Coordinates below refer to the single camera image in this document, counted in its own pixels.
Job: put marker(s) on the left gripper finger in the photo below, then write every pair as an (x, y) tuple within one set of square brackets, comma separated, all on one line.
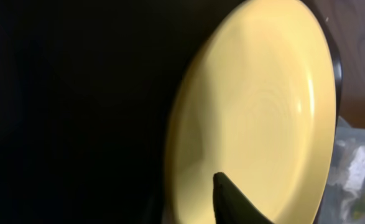
[(231, 206)]

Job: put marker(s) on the yellow plate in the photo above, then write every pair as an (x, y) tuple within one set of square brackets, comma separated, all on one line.
[(257, 103)]

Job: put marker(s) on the white napkin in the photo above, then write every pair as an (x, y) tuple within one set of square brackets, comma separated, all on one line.
[(353, 180)]

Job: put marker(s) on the clear plastic bin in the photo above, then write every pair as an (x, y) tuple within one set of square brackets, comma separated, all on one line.
[(347, 139)]

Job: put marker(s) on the dark brown serving tray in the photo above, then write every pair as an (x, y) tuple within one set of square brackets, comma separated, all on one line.
[(87, 89)]

